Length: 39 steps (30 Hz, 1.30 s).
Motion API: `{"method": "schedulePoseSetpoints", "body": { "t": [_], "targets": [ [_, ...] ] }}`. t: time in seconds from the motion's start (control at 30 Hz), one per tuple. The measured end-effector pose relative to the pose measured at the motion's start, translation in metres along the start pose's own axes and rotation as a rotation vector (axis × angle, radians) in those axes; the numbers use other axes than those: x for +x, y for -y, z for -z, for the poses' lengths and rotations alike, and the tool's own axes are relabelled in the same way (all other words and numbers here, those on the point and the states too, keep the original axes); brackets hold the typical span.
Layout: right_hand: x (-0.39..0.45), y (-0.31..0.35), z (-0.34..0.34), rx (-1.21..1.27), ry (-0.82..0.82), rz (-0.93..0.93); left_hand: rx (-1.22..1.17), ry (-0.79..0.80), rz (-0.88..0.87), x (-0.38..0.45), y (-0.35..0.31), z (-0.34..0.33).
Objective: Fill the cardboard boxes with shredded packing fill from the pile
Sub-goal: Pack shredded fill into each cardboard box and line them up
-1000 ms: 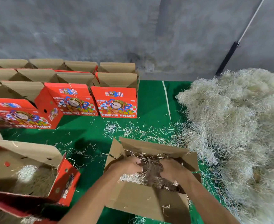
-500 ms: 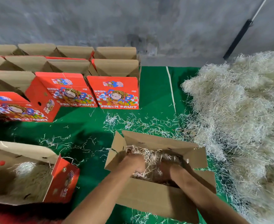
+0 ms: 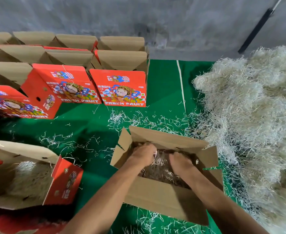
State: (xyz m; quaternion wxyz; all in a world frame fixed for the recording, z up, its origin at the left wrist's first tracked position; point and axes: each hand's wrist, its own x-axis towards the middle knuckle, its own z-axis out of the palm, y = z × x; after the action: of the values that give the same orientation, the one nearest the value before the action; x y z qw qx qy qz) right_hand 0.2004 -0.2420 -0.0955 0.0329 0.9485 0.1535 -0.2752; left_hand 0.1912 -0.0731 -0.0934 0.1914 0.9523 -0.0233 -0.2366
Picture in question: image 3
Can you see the person's right hand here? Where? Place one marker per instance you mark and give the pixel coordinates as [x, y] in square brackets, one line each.
[182, 165]

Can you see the person's left hand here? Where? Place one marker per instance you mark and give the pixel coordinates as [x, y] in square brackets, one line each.
[142, 156]

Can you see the pile of shredded paper filler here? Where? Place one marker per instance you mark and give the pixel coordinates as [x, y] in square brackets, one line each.
[255, 119]

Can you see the group of red fruit boxes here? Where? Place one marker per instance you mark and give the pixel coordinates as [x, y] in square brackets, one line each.
[60, 65]

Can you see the person's left forearm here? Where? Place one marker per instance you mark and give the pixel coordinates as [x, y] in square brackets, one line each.
[101, 202]

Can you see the person's right forearm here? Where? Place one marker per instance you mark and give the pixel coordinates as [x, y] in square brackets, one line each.
[226, 204]

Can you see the white pole with black grip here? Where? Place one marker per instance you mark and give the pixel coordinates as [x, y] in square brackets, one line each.
[255, 31]

